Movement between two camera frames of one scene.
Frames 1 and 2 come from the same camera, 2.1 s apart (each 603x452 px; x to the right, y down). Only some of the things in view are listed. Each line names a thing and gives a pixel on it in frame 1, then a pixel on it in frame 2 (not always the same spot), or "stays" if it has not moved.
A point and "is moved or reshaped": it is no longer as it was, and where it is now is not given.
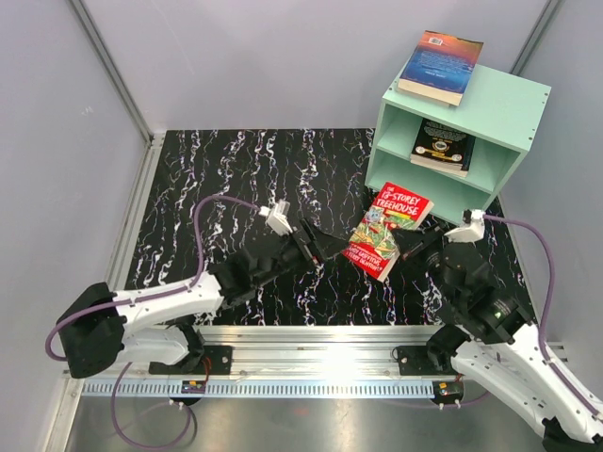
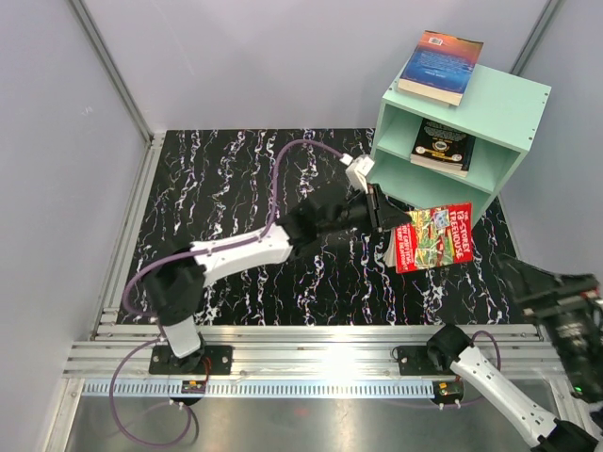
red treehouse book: x=372 y=245 is moved or reshaped
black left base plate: x=217 y=360 stays
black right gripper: x=413 y=243 -> x=526 y=281
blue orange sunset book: x=441 y=67 stays
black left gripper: x=322 y=246 -> x=381 y=213
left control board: x=193 y=387 stays
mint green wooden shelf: x=501 y=111 stays
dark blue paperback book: x=467 y=151 stays
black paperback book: x=440 y=148 stays
